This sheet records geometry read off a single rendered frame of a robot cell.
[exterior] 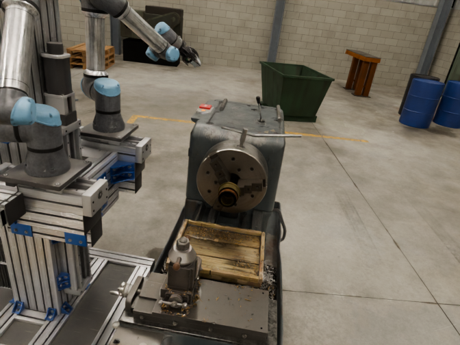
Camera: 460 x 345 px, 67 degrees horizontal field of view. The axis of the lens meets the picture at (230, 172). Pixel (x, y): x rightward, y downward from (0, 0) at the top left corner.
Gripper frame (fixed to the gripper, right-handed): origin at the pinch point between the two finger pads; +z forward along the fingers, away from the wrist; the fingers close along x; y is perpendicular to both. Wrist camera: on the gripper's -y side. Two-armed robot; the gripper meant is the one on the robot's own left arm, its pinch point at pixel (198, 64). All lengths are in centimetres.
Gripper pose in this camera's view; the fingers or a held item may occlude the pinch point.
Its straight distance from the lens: 221.0
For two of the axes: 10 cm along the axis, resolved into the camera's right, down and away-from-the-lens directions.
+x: 7.8, -5.4, -3.1
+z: 5.4, 3.5, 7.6
